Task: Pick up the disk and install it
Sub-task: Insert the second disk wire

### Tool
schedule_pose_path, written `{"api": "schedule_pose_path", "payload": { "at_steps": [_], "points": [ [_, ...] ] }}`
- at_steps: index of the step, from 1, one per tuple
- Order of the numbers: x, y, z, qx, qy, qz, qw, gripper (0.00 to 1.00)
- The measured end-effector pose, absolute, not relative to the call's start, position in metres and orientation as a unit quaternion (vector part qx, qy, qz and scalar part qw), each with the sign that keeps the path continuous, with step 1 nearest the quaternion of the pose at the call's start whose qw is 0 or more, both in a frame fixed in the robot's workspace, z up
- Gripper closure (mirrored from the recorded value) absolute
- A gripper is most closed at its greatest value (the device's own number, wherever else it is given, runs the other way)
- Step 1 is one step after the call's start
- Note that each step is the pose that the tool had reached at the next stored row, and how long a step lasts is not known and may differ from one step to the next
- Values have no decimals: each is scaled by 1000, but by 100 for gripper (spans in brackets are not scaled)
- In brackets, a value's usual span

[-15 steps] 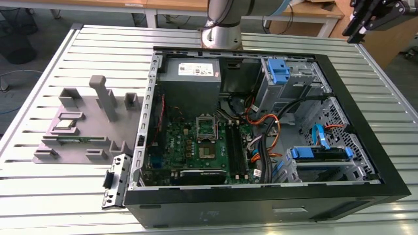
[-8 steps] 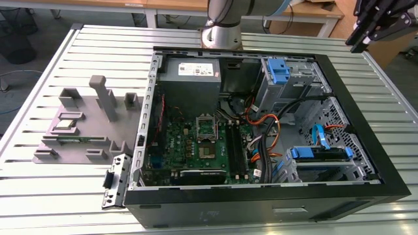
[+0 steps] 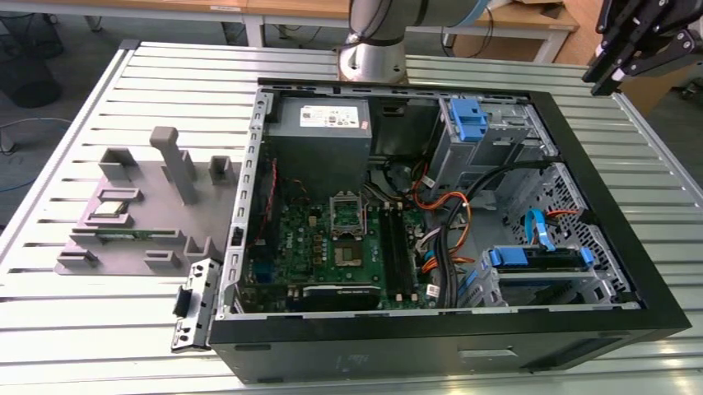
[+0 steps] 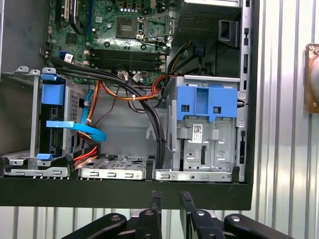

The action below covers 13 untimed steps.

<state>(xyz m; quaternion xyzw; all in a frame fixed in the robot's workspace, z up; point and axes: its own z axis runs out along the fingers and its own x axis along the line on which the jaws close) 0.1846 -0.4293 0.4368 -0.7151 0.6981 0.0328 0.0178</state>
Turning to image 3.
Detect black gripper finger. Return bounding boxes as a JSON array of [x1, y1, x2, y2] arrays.
[[581, 24, 644, 98], [614, 27, 703, 80]]

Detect orange power wire black plug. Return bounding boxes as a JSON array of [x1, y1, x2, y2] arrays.
[[544, 208, 589, 225]]

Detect blue data wire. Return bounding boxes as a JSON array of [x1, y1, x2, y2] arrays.
[[524, 207, 560, 253]]

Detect hard disk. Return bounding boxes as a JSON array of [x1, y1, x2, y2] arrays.
[[485, 244, 594, 275]]

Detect grey metal disk bay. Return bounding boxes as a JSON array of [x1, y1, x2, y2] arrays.
[[462, 242, 630, 308]]

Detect brown wooden cabinet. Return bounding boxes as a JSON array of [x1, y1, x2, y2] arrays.
[[558, 0, 703, 116]]

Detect blue drive latch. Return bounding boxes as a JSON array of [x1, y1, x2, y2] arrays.
[[448, 98, 488, 143]]

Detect grey metal drive cage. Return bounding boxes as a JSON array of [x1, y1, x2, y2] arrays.
[[430, 93, 560, 197]]

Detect grey power supply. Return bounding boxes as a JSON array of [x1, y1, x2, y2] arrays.
[[261, 97, 374, 194]]

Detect RAM slot white clips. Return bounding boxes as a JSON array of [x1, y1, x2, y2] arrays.
[[397, 200, 417, 301], [382, 200, 402, 301]]

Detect metal socket cover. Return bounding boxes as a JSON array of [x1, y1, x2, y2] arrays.
[[326, 192, 368, 242]]

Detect CPU socket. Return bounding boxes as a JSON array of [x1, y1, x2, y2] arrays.
[[332, 240, 369, 267]]

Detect green motherboard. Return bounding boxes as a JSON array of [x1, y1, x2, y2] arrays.
[[239, 176, 440, 312]]

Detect black graphics card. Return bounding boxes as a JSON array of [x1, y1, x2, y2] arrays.
[[234, 281, 382, 314]]

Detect black PC case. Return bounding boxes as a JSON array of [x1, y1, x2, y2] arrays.
[[207, 76, 692, 386]]

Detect grey parts rack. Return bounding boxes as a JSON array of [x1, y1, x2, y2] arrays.
[[53, 125, 245, 277]]

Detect green RAM stick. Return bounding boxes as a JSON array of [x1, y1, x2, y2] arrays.
[[93, 230, 161, 242]]

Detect silver CPU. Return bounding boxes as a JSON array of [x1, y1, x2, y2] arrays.
[[90, 200, 131, 218]]

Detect black mesh waste bin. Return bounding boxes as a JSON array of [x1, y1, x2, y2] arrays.
[[0, 12, 65, 109]]

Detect wooden desk white frame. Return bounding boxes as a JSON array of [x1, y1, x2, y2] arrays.
[[438, 0, 581, 63], [0, 0, 356, 49]]

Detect orange wire bundle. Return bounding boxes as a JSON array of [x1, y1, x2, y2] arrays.
[[410, 191, 477, 275]]

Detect thick black cable bundle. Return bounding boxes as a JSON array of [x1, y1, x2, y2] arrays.
[[436, 160, 553, 309]]

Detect grey metal card bracket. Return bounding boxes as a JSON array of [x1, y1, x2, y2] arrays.
[[169, 258, 223, 355]]

